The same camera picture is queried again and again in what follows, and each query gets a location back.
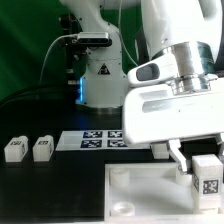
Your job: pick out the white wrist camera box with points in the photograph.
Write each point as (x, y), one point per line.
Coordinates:
(154, 72)

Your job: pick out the black camera stand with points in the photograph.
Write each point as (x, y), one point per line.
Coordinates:
(74, 56)

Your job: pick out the silver external camera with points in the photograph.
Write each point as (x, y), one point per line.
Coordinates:
(94, 39)

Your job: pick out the white marker sheet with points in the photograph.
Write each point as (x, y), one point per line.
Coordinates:
(94, 140)

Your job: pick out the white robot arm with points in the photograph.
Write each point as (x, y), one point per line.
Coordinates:
(176, 94)

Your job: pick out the white square tabletop part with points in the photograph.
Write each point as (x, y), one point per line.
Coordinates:
(149, 194)

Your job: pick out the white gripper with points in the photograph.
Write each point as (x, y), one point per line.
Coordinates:
(153, 114)

